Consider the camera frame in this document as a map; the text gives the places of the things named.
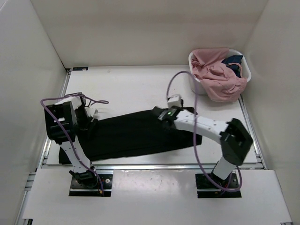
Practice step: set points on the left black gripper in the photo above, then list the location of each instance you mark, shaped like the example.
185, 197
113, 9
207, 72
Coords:
85, 126

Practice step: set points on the dark blue garment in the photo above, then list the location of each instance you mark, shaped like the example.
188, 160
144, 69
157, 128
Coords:
234, 63

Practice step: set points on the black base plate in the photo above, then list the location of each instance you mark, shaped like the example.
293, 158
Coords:
205, 189
94, 188

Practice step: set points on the pink garment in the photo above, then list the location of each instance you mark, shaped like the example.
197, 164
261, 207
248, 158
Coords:
220, 82

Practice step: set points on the blue white label sticker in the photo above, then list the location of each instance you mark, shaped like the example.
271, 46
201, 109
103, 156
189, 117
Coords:
80, 68

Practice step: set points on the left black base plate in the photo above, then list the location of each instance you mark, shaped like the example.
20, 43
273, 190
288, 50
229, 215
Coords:
94, 188

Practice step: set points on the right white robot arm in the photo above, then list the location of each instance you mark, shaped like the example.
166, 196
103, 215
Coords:
233, 137

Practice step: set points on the white plastic basket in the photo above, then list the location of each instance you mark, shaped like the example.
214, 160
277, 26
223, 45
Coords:
195, 84

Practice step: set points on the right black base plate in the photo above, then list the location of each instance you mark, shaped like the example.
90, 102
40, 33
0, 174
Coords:
205, 189

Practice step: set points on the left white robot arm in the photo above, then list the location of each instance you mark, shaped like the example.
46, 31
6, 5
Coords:
62, 127

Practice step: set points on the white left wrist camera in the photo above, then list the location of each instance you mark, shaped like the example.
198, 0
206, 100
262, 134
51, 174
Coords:
91, 112

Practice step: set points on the aluminium frame rail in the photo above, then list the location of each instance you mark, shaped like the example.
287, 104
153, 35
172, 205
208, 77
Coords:
152, 167

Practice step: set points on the black trousers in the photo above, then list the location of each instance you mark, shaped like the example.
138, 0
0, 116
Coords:
131, 135

